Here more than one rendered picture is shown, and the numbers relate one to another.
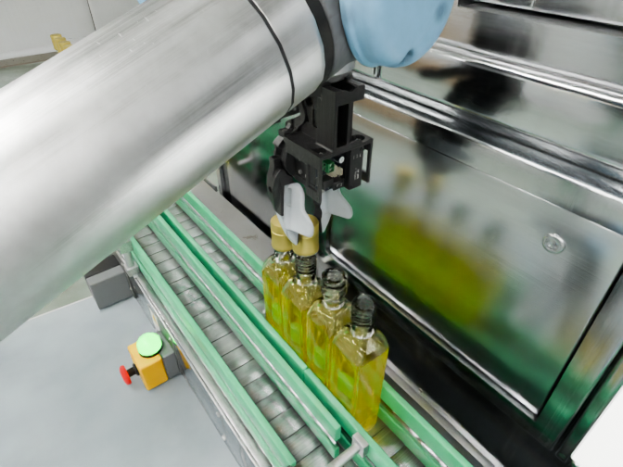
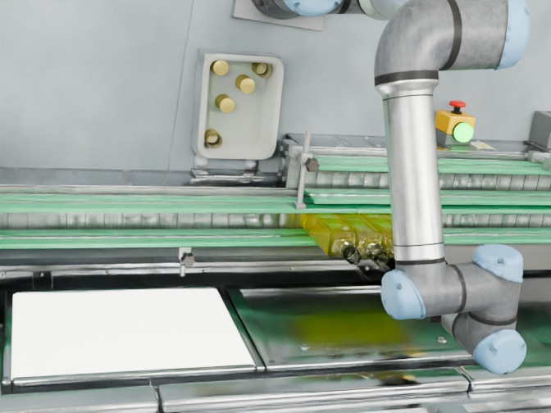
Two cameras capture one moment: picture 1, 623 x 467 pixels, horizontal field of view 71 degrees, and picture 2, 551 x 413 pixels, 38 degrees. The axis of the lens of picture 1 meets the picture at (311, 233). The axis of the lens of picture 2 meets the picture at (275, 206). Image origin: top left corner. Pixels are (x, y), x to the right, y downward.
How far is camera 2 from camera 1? 107 cm
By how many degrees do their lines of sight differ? 27
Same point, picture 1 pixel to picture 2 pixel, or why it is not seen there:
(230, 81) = (398, 227)
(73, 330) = (531, 83)
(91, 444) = not seen: hidden behind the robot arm
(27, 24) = not seen: outside the picture
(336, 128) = not seen: hidden behind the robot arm
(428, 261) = (348, 315)
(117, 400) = (447, 87)
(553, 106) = (352, 382)
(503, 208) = (336, 347)
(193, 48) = (407, 223)
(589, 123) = (333, 382)
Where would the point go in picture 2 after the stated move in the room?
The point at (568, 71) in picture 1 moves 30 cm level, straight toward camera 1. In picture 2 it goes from (359, 401) to (314, 250)
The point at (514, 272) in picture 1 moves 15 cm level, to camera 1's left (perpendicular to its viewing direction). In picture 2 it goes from (307, 331) to (359, 273)
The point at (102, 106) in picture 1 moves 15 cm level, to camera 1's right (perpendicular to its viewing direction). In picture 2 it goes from (406, 195) to (338, 270)
